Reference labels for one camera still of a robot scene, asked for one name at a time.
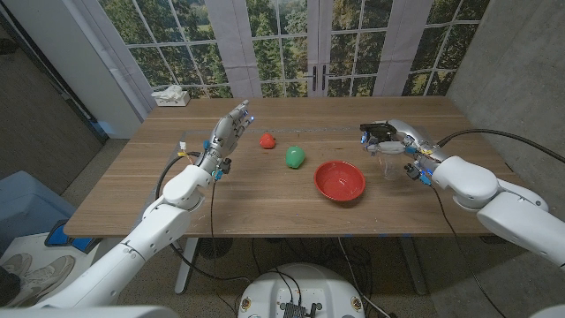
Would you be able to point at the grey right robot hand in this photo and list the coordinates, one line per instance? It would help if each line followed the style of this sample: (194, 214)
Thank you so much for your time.
(415, 137)

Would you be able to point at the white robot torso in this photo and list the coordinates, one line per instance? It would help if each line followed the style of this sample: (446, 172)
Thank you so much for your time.
(309, 282)

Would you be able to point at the printed window backdrop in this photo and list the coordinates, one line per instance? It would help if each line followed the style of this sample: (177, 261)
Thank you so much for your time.
(282, 53)

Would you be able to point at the grey sneaker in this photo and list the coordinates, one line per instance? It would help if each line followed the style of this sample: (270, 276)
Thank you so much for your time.
(48, 271)
(15, 264)

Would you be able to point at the white tissue box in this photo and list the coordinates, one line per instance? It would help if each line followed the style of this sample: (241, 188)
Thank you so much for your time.
(173, 100)

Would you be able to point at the white table leg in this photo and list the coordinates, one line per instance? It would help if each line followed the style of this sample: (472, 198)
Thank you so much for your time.
(186, 265)

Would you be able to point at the green toy bell pepper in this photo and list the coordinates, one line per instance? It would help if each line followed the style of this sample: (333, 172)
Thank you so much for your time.
(295, 157)

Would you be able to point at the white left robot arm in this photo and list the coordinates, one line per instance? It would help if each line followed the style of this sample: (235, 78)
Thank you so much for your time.
(150, 229)

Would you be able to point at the white floor board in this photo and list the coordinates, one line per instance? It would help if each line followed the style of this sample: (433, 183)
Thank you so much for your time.
(35, 245)

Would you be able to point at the clear spray bottle black head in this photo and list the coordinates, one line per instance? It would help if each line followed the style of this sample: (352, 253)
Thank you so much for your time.
(378, 129)

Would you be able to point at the blue plastic bin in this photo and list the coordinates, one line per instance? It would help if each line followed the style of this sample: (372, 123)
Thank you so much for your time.
(26, 207)

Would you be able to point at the black round floor fan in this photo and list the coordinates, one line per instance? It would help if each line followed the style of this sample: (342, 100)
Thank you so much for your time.
(215, 247)

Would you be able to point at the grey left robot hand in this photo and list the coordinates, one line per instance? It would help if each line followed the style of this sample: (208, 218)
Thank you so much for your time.
(226, 132)

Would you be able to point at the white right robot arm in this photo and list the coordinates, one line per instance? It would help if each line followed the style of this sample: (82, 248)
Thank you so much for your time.
(507, 207)

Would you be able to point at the red bowl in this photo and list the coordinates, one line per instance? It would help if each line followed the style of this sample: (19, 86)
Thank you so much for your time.
(340, 181)

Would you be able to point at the grey table leg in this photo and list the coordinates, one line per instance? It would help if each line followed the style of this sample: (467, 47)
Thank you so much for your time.
(417, 278)

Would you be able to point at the person's dark trouser leg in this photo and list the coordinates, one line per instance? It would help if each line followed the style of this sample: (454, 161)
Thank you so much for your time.
(8, 285)

